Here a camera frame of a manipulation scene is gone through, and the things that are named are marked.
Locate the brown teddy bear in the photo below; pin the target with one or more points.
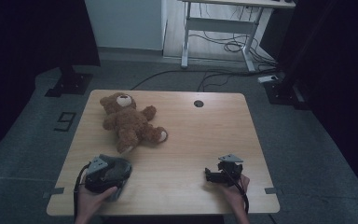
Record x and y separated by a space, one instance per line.
127 124

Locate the dark curtain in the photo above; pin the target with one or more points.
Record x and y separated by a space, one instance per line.
338 77
28 46

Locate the black stand base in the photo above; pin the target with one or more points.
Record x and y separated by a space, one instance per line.
276 93
71 84

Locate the white metal-frame desk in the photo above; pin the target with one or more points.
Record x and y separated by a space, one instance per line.
217 25

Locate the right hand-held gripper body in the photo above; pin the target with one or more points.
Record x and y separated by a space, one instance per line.
231 169

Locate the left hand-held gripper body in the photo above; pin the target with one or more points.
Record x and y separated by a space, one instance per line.
98 182

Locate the person's right hand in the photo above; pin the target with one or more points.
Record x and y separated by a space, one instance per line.
237 199

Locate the person's left hand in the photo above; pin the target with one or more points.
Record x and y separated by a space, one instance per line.
90 202

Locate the white power strip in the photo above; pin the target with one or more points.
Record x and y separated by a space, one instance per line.
268 78

